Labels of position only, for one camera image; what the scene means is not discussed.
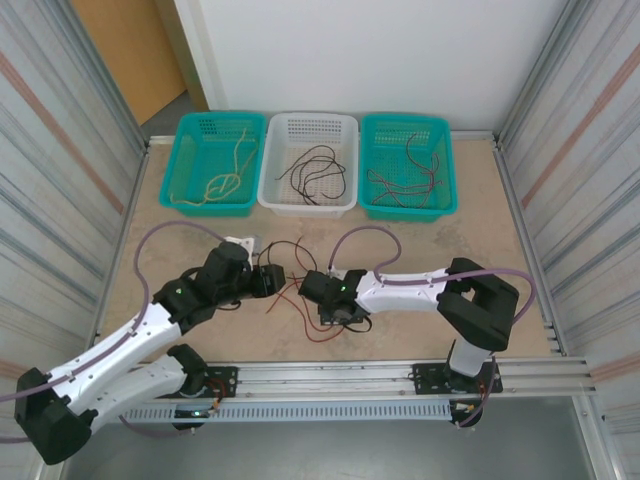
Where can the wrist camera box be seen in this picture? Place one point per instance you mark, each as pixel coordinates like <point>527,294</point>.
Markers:
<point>242,245</point>
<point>339,272</point>

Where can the red power lead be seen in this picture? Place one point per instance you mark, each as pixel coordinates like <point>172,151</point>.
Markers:
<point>482,392</point>
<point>216,386</point>

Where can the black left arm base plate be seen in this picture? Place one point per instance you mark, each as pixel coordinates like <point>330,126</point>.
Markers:
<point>225,382</point>

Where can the aluminium mounting rail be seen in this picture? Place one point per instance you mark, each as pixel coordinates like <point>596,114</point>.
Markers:
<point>325,377</point>

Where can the white plastic basket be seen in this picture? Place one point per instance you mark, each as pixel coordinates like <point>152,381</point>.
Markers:
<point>305,211</point>

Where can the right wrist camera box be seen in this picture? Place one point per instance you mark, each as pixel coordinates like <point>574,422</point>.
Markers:
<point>339,272</point>

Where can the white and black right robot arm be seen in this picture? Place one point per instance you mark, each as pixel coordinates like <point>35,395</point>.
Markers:
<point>400,295</point>

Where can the wooden door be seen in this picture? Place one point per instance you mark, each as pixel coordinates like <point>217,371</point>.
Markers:
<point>130,50</point>

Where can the teal plastic basket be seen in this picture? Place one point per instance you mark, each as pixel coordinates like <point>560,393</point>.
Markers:
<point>410,212</point>
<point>220,211</point>

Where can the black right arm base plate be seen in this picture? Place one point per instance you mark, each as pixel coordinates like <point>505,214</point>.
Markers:
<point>425,377</point>

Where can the white door frame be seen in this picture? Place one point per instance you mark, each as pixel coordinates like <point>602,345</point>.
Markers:
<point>200,50</point>

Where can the aluminium frame bar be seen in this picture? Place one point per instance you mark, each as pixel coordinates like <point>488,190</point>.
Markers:
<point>472,135</point>

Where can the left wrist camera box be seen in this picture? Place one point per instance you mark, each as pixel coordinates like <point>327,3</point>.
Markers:
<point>242,245</point>

